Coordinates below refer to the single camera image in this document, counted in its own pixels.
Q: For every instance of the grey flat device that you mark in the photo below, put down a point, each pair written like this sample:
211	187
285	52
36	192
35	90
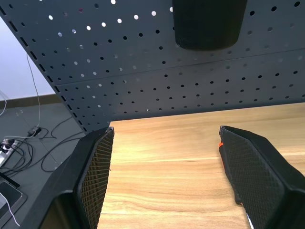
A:
9	198

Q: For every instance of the white power strip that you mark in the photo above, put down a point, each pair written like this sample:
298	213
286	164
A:
7	147

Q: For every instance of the black cup holder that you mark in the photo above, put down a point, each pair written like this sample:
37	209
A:
207	23

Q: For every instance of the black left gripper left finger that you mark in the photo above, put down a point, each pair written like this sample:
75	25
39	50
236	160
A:
71	181

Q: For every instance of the orange object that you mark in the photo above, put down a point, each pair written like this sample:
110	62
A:
221	152

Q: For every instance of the black power adapter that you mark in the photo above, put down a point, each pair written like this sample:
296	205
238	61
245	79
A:
34	130

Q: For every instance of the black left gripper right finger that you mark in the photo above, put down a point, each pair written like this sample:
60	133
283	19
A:
259	171

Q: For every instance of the dark perforated pegboard panel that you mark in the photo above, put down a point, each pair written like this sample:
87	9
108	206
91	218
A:
152	78

